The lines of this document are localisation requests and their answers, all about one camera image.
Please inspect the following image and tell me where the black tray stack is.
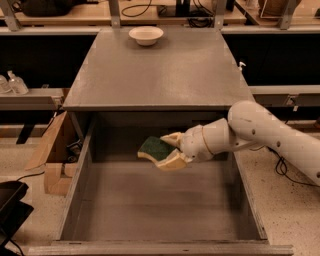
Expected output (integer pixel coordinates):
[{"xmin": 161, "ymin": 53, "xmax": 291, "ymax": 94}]
[{"xmin": 0, "ymin": 181, "xmax": 34, "ymax": 256}]

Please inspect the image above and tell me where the open grey top drawer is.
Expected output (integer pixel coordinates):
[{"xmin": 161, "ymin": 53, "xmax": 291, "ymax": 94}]
[{"xmin": 28, "ymin": 112, "xmax": 293, "ymax": 256}]

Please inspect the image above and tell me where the black cable on desk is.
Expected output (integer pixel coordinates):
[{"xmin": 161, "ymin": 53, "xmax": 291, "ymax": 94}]
[{"xmin": 120, "ymin": 0, "xmax": 154, "ymax": 18}]

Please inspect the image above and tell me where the white bowl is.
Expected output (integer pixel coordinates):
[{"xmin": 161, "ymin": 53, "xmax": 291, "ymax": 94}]
[{"xmin": 129, "ymin": 26, "xmax": 164, "ymax": 46}]

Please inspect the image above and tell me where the cardboard box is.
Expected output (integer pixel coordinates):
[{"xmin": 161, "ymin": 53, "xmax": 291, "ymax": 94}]
[{"xmin": 25, "ymin": 112, "xmax": 77, "ymax": 196}]

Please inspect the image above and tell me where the black cable on floor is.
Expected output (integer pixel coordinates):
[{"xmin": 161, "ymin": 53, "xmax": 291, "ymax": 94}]
[{"xmin": 249, "ymin": 144, "xmax": 320, "ymax": 188}]

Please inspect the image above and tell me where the grey cabinet with flat top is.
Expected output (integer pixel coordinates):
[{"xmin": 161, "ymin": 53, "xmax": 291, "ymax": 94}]
[{"xmin": 64, "ymin": 27, "xmax": 253, "ymax": 144}]

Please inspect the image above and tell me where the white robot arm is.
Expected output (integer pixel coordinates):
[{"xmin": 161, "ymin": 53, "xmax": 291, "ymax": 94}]
[{"xmin": 161, "ymin": 101, "xmax": 320, "ymax": 185}]

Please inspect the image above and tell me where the small white spray nozzle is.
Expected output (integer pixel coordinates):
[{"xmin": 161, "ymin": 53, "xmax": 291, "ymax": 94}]
[{"xmin": 238, "ymin": 61, "xmax": 246, "ymax": 71}]

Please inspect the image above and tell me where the clear sanitizer pump bottle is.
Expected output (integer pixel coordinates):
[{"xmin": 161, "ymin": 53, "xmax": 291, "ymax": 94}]
[{"xmin": 7, "ymin": 71, "xmax": 29, "ymax": 95}]

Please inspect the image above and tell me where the clear bottle at left edge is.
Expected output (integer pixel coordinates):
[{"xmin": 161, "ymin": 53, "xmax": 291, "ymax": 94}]
[{"xmin": 0, "ymin": 75, "xmax": 11, "ymax": 94}]

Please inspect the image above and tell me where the black bag on desk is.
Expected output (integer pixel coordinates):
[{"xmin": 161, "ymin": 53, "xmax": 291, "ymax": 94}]
[{"xmin": 12, "ymin": 0, "xmax": 99, "ymax": 17}]

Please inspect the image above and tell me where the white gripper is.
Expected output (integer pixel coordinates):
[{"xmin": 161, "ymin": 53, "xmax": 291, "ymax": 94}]
[{"xmin": 156, "ymin": 125, "xmax": 213, "ymax": 171}]

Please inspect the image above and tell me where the green and yellow sponge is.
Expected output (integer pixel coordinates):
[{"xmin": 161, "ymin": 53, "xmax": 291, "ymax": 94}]
[{"xmin": 137, "ymin": 136, "xmax": 175, "ymax": 163}]

